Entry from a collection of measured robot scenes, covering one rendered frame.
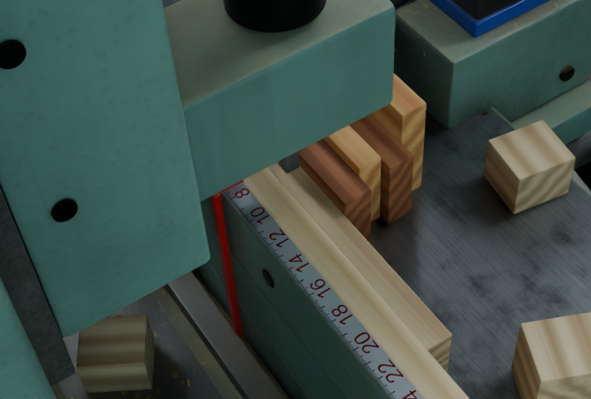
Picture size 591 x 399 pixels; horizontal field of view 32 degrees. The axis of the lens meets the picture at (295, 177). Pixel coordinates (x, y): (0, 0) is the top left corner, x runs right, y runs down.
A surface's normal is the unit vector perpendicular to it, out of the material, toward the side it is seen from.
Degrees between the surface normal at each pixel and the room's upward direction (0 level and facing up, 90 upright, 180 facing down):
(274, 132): 90
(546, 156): 0
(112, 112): 90
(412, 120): 90
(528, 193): 90
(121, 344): 0
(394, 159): 0
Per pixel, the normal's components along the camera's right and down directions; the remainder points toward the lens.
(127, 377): 0.04, 0.76
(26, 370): 0.74, 0.48
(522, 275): -0.05, -0.65
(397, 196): 0.55, 0.62
